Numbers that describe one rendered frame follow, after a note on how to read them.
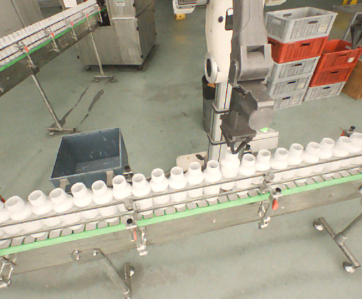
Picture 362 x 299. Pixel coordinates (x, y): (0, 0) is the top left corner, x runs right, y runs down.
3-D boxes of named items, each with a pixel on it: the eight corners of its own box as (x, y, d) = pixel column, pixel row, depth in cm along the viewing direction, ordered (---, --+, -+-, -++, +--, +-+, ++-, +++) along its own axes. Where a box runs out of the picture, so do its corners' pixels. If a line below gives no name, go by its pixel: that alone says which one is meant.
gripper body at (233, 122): (232, 142, 54) (237, 118, 49) (218, 119, 62) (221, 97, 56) (256, 138, 55) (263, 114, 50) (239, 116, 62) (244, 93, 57)
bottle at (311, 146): (306, 185, 79) (326, 153, 67) (289, 181, 80) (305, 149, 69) (304, 173, 83) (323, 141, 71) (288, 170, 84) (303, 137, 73)
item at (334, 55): (316, 71, 273) (324, 54, 258) (296, 60, 302) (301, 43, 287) (356, 65, 282) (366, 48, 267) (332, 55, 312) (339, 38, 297)
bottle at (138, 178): (157, 206, 74) (152, 176, 63) (146, 219, 71) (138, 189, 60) (145, 197, 77) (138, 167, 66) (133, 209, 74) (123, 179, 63)
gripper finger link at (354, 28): (356, 46, 72) (372, 14, 66) (375, 53, 67) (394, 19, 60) (339, 48, 71) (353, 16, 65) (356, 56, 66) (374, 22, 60)
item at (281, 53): (278, 64, 241) (284, 43, 225) (257, 52, 269) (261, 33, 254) (321, 56, 253) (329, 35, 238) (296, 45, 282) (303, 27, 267)
